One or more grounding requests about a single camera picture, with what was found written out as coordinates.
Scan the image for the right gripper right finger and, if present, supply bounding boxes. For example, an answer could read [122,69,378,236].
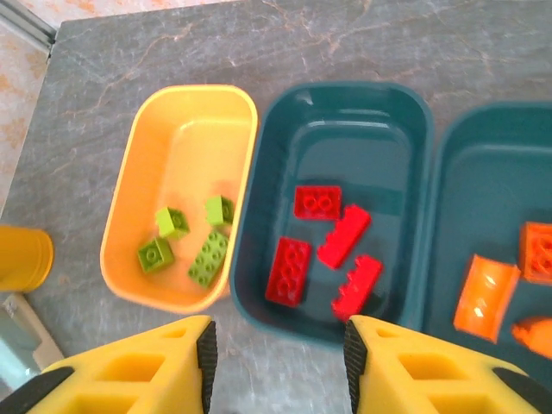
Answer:
[343,314,552,414]

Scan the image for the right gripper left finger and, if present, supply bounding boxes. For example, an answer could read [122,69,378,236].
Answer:
[0,314,219,414]

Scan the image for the orange curved lego piece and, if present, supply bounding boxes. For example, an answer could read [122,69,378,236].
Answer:
[452,253,522,344]

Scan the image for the orange rounded lego piece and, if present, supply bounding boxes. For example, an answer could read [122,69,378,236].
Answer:
[511,316,552,361]

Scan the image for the small green lego brick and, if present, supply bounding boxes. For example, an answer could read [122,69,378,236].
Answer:
[136,235,176,274]
[204,195,236,228]
[154,206,191,240]

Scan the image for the long red lego brick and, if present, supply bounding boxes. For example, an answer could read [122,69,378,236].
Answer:
[330,254,384,323]
[317,204,373,271]

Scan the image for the large green lego brick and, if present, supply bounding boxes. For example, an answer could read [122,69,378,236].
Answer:
[187,229,231,289]

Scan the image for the square orange lego brick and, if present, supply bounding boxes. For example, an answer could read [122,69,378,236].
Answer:
[518,222,552,285]

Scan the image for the large red lego brick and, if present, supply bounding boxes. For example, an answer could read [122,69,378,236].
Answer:
[264,235,312,308]

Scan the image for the small red lego brick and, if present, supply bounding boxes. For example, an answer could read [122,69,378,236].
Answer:
[293,185,342,222]

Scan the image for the yellow pen cup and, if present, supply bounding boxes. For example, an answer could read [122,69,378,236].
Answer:
[0,224,55,294]

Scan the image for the teal plastic container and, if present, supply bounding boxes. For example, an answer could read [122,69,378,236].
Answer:
[424,101,552,362]
[229,81,435,338]

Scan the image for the orange plastic container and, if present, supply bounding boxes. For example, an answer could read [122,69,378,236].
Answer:
[99,85,259,315]

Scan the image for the aluminium frame post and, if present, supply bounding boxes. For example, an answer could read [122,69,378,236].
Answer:
[0,7,58,49]

